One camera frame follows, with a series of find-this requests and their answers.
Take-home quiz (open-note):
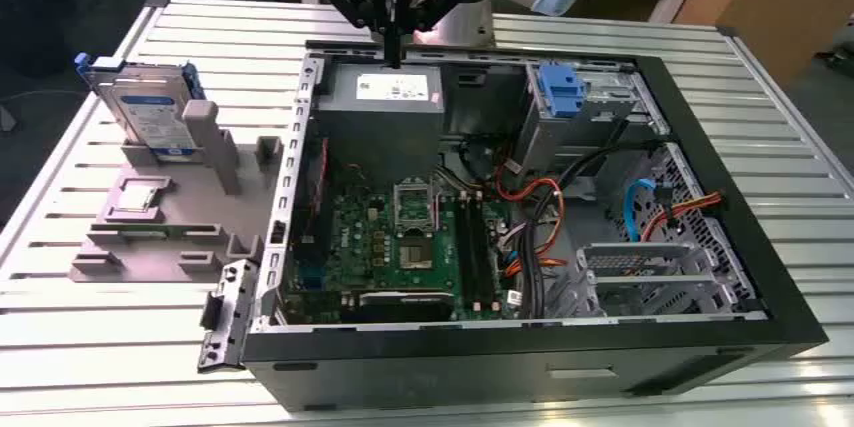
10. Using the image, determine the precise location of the silver CPU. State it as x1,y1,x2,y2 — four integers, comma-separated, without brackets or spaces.
110,180,162,214

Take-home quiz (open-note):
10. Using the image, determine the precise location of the green motherboard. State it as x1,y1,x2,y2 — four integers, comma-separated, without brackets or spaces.
285,176,528,323

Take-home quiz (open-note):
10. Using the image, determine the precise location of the orange wire bundle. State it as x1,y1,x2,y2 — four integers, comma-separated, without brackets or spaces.
496,178,569,279

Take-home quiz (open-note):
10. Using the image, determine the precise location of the grey power supply unit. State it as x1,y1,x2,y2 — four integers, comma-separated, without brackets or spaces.
311,62,447,188

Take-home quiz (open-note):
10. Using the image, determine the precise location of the metal drive cage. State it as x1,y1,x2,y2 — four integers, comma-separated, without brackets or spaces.
516,61,668,183

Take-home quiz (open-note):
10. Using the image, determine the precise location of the grey parts rack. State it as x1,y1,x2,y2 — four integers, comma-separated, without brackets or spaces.
65,99,287,284

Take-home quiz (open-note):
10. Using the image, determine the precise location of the black PC case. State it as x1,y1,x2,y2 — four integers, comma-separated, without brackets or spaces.
196,38,830,411

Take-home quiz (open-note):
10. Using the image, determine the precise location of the CPU socket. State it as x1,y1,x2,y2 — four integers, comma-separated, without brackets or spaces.
396,237,439,272

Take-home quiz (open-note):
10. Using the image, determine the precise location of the metal disk bay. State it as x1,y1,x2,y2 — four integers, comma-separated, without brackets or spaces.
543,240,742,321

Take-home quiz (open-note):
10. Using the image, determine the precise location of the black graphics card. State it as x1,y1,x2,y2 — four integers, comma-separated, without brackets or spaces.
356,289,455,323

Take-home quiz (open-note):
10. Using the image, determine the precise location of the red yellow power wire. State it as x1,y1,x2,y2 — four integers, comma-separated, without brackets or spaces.
640,188,730,244

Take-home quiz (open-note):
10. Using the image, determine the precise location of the hard disk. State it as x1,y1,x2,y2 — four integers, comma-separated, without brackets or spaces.
74,50,205,164

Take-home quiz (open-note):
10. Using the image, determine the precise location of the blue data wire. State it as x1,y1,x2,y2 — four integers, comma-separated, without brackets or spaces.
623,177,676,244

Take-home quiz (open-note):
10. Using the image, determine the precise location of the black office chair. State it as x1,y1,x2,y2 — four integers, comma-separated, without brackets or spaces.
0,0,78,81

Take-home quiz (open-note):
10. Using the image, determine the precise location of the green RAM stick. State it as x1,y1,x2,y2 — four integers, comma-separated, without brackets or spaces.
110,225,193,242

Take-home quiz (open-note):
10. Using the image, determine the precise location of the metal socket cover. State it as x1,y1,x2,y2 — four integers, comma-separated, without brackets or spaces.
392,177,440,237

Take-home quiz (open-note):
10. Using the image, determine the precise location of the black RAM slot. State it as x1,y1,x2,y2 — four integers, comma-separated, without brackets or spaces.
472,190,503,312
455,190,483,312

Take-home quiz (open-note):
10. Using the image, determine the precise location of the blue plastic drive latch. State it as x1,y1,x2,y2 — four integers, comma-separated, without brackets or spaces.
537,63,587,119

